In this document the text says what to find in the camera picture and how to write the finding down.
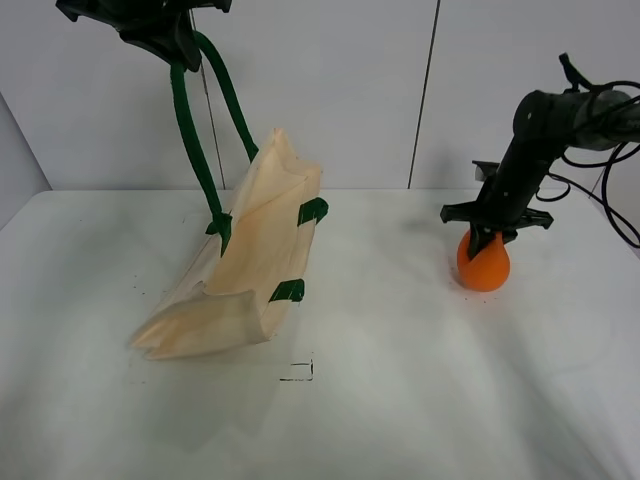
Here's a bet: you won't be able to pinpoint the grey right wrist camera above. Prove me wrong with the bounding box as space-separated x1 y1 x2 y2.
472 160 499 182

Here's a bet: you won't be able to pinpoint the cream linen bag green handles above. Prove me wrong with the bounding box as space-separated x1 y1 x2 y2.
130 33 329 360

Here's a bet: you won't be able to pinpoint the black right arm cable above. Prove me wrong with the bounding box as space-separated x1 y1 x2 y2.
537 51 640 248

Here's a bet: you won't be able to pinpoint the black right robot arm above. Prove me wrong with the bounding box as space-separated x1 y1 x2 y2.
440 89 639 258

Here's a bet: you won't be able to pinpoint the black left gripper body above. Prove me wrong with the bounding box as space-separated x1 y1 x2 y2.
56 0 232 39

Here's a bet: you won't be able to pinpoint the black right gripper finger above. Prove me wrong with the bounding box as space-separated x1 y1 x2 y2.
468 227 491 260
501 231 516 243

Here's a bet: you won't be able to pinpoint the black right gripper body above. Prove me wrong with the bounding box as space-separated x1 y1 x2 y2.
440 141 554 232

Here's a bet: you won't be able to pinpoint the orange fruit with stem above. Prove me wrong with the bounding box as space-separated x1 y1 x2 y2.
457 230 511 292

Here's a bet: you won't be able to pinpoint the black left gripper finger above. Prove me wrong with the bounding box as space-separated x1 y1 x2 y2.
171 12 201 71
119 32 181 64

